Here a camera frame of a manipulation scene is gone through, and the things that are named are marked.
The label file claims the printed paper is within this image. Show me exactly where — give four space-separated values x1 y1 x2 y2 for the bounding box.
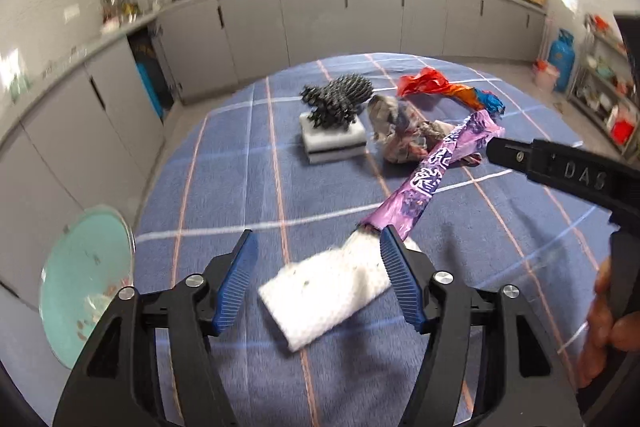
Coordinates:
367 94 483 168

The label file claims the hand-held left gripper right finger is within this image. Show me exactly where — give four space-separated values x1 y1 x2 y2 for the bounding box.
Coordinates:
379 224 583 427

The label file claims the purple snack wrapper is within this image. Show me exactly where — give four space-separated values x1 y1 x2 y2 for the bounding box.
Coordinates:
360 110 503 243

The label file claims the metal shelf rack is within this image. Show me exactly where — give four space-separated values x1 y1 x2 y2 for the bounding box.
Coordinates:
567 12 640 158

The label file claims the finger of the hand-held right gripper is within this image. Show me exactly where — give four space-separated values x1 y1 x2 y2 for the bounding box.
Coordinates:
486 136 618 210

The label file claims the teal trash bin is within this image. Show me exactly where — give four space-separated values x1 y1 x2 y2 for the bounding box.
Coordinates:
39 204 136 370

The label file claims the white plastic bucket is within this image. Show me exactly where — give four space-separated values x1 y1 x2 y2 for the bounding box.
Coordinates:
532 60 560 93

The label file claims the white foam cloth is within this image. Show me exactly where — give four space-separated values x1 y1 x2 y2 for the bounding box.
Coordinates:
257 229 421 353

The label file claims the black speckled mesh scrubber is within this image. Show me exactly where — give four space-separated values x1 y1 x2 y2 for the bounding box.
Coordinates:
299 74 375 130

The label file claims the white grey sponge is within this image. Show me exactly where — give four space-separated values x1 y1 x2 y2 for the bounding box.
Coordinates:
299 111 368 165

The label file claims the red orange blue wrapper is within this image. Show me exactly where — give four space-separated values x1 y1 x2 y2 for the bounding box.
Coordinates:
396 67 506 114

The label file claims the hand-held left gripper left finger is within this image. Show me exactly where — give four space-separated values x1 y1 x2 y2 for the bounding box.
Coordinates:
52 228 260 427

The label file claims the blue plaid tablecloth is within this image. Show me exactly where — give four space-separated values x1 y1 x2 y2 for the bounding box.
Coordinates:
132 52 616 427

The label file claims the person's right hand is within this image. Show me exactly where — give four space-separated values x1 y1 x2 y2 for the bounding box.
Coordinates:
582 254 640 390

